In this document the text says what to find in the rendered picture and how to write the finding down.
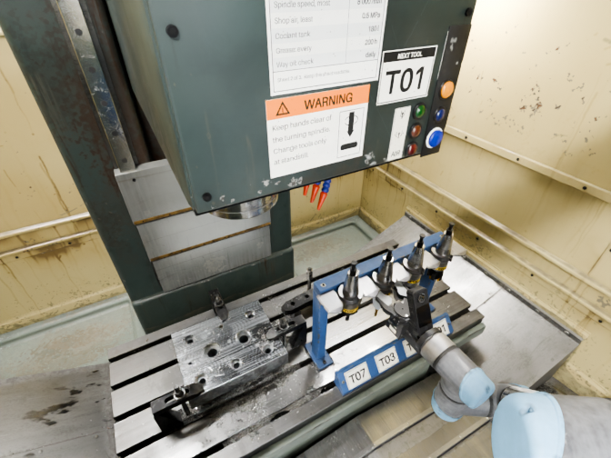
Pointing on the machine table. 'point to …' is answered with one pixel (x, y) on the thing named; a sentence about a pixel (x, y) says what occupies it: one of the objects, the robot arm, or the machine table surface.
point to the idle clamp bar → (297, 303)
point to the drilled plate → (253, 365)
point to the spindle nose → (247, 209)
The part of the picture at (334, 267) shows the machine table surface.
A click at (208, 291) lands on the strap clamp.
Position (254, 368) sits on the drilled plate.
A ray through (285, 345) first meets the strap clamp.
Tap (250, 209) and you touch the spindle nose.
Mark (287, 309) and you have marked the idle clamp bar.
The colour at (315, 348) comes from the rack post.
